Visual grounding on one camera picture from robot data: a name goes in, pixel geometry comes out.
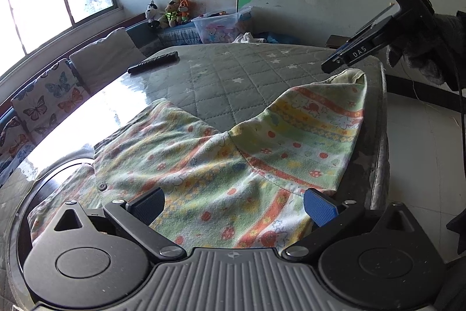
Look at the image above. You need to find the brown bear plush toy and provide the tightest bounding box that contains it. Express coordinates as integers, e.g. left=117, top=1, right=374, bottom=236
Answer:
left=160, top=0, right=181, bottom=26

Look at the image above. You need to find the butterfly print cushion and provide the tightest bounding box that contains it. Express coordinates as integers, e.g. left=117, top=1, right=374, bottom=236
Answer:
left=11, top=59, right=90, bottom=137
left=0, top=116, right=37, bottom=184

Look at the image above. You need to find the person's right hand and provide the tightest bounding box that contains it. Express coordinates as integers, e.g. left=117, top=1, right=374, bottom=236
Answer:
left=386, top=14, right=458, bottom=86

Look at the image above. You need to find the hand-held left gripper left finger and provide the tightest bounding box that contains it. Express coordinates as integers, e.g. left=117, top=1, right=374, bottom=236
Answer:
left=47, top=187, right=187, bottom=263

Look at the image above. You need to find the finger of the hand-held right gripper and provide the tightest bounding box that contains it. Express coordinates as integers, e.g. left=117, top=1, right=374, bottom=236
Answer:
left=321, top=23, right=392, bottom=75
left=355, top=3, right=398, bottom=38

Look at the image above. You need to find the white cloth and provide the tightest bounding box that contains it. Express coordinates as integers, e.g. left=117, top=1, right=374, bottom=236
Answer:
left=233, top=32, right=266, bottom=44

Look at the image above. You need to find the blue cloth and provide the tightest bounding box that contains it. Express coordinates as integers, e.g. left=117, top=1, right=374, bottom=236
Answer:
left=266, top=32, right=301, bottom=45

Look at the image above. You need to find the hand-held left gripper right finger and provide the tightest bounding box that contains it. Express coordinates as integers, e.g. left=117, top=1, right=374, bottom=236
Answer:
left=282, top=188, right=425, bottom=259

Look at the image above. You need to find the clear plastic storage box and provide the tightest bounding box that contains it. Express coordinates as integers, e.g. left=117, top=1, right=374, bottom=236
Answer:
left=191, top=7, right=253, bottom=44

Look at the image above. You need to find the black and white plush toy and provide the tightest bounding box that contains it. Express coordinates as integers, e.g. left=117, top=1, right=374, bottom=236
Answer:
left=145, top=1, right=161, bottom=28

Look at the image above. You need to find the striped printed baby garment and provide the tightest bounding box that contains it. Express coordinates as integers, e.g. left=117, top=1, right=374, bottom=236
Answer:
left=29, top=68, right=368, bottom=249

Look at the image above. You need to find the beige cushion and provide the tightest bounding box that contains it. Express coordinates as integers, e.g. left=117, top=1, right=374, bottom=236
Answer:
left=69, top=27, right=146, bottom=95

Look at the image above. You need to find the orange plush toy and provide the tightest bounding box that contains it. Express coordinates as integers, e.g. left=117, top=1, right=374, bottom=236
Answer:
left=178, top=0, right=193, bottom=23

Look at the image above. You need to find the black remote control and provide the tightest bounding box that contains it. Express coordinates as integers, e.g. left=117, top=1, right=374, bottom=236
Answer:
left=127, top=51, right=180, bottom=75

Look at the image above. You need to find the grey quilted star table cover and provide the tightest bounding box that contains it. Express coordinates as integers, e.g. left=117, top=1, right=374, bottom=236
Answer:
left=0, top=43, right=388, bottom=311

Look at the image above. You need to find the dark wooden stool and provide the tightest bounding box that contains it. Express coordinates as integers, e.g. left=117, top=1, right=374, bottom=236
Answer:
left=325, top=35, right=351, bottom=50

